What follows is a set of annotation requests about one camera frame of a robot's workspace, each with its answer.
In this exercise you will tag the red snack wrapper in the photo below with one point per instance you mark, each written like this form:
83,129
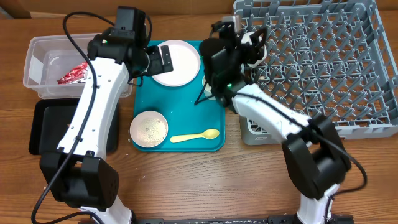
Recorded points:
76,75

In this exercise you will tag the large white plate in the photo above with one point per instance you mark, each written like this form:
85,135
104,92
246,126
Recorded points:
185,60

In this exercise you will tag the black plastic tray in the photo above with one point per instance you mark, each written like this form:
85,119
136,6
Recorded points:
51,120

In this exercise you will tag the pink bowl with crumbs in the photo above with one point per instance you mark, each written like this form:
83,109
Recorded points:
148,129

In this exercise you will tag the white paper cup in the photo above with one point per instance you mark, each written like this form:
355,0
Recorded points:
207,90

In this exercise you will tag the clear plastic bin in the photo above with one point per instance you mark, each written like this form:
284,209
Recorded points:
48,59

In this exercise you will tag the grey dishwasher rack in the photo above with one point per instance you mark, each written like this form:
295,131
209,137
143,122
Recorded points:
327,57

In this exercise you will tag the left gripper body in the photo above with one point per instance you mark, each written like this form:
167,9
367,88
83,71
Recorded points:
155,65

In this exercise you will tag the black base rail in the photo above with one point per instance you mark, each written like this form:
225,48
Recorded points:
282,219

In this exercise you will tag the yellow plastic spoon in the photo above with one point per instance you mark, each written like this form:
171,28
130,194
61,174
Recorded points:
209,134

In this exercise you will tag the small white bowl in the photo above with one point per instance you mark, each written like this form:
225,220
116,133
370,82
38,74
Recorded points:
245,45

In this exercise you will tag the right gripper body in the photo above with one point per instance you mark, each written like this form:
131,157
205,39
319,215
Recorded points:
242,53

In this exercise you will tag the teal serving tray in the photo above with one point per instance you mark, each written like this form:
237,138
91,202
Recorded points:
177,105

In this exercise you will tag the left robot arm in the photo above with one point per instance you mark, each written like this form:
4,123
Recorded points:
77,172

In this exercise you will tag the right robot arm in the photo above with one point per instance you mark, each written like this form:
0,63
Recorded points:
314,155

